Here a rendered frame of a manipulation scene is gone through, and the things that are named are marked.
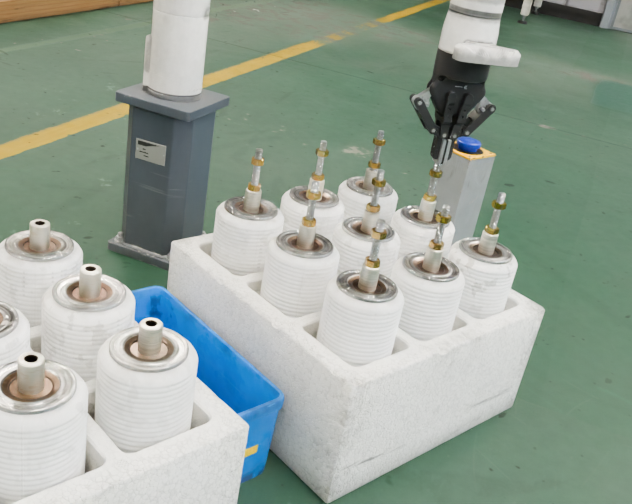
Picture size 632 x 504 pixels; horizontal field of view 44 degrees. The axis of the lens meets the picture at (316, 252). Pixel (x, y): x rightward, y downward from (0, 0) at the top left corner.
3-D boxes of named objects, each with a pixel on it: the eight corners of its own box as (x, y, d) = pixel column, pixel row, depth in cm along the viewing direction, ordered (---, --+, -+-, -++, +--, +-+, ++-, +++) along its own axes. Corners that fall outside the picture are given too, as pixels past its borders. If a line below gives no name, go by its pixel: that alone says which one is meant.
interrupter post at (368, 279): (364, 295, 93) (370, 271, 91) (352, 285, 94) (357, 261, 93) (380, 292, 94) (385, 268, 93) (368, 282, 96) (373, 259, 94)
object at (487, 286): (490, 352, 120) (523, 249, 112) (480, 384, 112) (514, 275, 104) (430, 333, 122) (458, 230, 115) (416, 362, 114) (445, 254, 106)
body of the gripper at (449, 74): (482, 43, 110) (466, 108, 114) (427, 37, 107) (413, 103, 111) (506, 57, 103) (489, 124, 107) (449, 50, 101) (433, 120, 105)
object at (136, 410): (74, 479, 83) (79, 338, 75) (152, 447, 89) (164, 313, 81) (120, 538, 77) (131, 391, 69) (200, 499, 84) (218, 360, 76)
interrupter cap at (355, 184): (356, 176, 129) (357, 172, 128) (398, 189, 126) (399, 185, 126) (338, 188, 122) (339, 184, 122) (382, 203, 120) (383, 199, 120)
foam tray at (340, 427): (161, 344, 120) (170, 240, 112) (344, 290, 145) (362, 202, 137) (326, 505, 95) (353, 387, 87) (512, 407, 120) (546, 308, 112)
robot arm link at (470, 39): (457, 63, 98) (469, 12, 95) (424, 42, 107) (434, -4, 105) (520, 69, 101) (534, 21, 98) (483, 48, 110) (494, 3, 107)
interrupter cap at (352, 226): (377, 249, 105) (378, 245, 104) (331, 229, 108) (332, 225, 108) (404, 234, 110) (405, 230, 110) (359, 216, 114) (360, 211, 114)
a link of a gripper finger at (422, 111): (414, 91, 108) (435, 122, 111) (403, 99, 108) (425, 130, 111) (421, 96, 106) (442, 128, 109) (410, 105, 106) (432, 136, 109)
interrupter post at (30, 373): (11, 386, 68) (11, 355, 66) (38, 378, 69) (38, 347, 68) (23, 401, 66) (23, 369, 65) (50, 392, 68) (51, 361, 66)
